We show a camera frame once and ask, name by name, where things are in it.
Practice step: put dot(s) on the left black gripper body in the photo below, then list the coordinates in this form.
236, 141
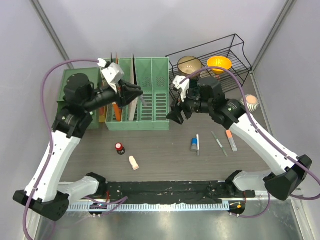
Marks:
119, 86

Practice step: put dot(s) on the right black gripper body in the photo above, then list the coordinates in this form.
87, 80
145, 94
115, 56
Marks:
189, 106

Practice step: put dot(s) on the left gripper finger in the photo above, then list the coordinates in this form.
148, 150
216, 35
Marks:
130, 96
128, 87

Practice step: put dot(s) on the white folder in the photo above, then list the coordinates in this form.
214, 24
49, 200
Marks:
133, 80

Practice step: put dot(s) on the orange folder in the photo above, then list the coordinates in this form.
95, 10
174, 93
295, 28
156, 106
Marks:
116, 109

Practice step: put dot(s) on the white pen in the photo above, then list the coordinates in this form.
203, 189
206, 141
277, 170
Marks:
198, 145

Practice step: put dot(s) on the drawer box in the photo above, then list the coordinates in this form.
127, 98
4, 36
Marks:
94, 76

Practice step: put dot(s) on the green pen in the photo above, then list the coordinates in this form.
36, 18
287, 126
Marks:
219, 143

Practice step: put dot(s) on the orange highlighter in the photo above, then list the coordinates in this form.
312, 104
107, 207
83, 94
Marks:
231, 140

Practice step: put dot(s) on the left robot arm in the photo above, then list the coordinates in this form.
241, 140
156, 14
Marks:
43, 195

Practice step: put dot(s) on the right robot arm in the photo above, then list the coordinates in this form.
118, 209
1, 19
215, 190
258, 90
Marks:
284, 174

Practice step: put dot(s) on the green file organizer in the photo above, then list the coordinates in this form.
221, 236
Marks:
152, 75

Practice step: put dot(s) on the blue grey bottle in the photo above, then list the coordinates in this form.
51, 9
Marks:
194, 145

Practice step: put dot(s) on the brown glass bowl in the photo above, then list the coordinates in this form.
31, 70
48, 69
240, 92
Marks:
188, 65

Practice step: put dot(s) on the pink mug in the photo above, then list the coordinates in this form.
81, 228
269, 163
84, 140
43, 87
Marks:
206, 74

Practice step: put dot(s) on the red black stamp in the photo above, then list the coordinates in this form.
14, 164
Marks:
120, 148

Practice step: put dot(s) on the orange bowl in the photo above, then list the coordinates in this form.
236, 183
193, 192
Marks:
219, 61

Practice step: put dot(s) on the pink eraser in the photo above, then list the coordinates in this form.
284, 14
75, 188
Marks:
133, 163

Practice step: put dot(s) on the striped ceramic mug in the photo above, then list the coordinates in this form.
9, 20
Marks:
252, 102

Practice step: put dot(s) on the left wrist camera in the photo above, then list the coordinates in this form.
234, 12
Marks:
112, 73

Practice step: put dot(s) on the black wire rack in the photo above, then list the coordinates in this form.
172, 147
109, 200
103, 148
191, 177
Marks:
225, 53

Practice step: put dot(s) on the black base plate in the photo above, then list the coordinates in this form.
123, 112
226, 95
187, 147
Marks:
175, 192

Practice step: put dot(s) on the white cable tray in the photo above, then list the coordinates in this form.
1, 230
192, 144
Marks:
88, 206

